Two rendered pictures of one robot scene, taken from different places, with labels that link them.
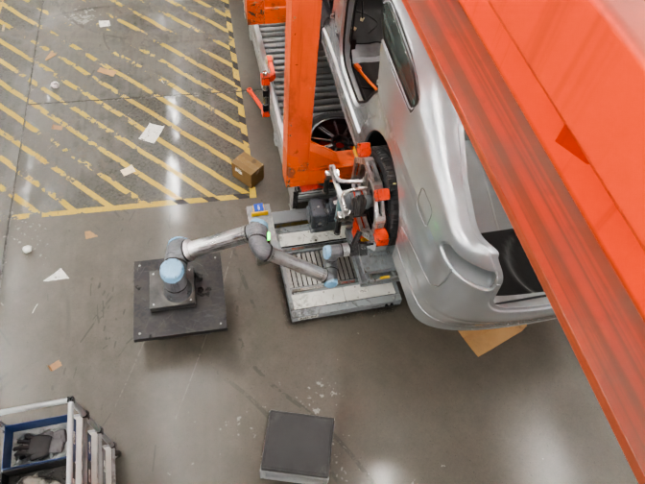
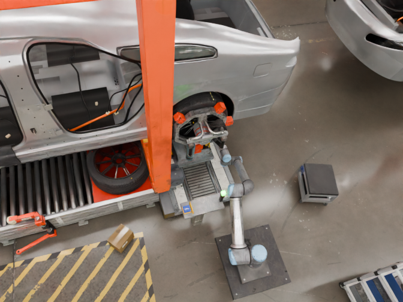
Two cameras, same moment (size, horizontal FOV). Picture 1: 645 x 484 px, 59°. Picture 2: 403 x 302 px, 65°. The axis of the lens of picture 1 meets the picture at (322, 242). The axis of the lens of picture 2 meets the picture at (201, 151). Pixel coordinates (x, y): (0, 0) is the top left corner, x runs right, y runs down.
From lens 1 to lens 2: 306 cm
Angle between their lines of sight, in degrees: 49
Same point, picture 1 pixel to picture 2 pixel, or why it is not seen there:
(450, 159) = (256, 41)
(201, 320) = (267, 241)
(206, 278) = not seen: hidden behind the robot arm
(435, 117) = (231, 41)
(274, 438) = (323, 189)
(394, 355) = (246, 145)
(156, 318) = (273, 270)
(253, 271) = (206, 225)
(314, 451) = (323, 171)
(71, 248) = not seen: outside the picture
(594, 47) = not seen: outside the picture
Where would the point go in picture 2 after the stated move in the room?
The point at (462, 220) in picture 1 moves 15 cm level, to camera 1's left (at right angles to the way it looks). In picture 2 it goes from (288, 45) to (290, 57)
